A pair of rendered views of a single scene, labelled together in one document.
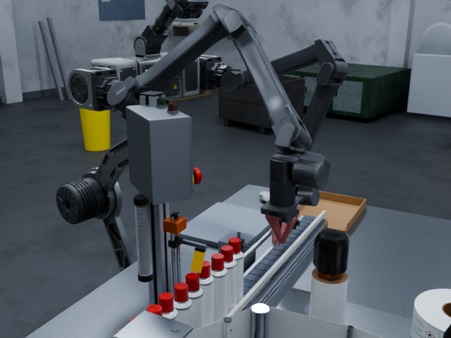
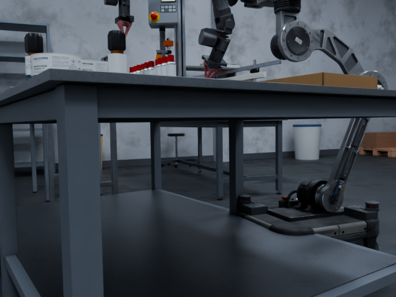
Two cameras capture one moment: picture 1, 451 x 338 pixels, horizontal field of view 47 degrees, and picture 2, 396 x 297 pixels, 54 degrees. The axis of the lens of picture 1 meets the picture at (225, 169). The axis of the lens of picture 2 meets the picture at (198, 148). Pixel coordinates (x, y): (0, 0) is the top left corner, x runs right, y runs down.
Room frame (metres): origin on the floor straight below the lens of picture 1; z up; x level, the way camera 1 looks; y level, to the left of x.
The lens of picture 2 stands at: (2.33, -1.72, 0.74)
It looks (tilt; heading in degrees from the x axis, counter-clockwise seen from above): 4 degrees down; 118
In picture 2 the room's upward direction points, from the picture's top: 1 degrees counter-clockwise
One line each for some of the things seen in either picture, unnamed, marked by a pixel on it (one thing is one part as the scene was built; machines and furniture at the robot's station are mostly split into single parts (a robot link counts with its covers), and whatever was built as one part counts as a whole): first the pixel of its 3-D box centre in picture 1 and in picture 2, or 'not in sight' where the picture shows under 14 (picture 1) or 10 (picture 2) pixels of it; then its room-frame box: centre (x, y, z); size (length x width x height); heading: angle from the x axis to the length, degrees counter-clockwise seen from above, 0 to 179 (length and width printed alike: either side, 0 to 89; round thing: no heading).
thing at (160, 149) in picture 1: (159, 151); (164, 9); (1.13, 0.15, 1.38); 0.17 x 0.10 x 0.19; 27
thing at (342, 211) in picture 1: (327, 209); (310, 86); (2.07, -0.44, 0.85); 0.30 x 0.26 x 0.04; 152
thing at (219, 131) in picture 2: not in sight; (207, 151); (0.21, 2.50, 0.39); 2.20 x 0.80 x 0.78; 141
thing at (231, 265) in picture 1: (227, 282); (165, 76); (1.23, -0.01, 0.98); 0.05 x 0.05 x 0.20
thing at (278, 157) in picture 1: (284, 169); (122, 1); (1.07, -0.13, 1.36); 0.07 x 0.06 x 0.07; 52
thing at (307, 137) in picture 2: not in sight; (306, 141); (0.66, 5.96, 0.34); 0.56 x 0.55 x 0.68; 51
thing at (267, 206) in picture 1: (282, 194); (124, 13); (1.07, -0.13, 1.30); 0.10 x 0.07 x 0.07; 153
